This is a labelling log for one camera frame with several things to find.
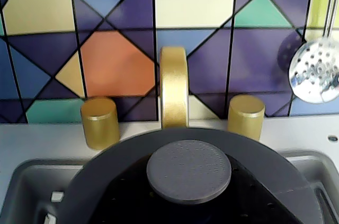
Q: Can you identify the gold faucet knob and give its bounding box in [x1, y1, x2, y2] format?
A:
[80, 96, 121, 151]
[227, 94, 265, 142]

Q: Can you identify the gray sink basin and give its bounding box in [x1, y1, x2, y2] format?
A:
[0, 149, 339, 224]

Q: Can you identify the steel perforated skimmer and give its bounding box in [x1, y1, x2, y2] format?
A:
[288, 0, 339, 104]

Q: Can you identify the gold faucet spout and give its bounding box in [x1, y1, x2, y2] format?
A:
[159, 46, 190, 130]

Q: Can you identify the blue toy kitchen unit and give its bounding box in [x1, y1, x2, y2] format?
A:
[0, 0, 339, 168]

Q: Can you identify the gray pot lid with knob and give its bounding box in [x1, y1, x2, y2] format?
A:
[63, 127, 321, 224]

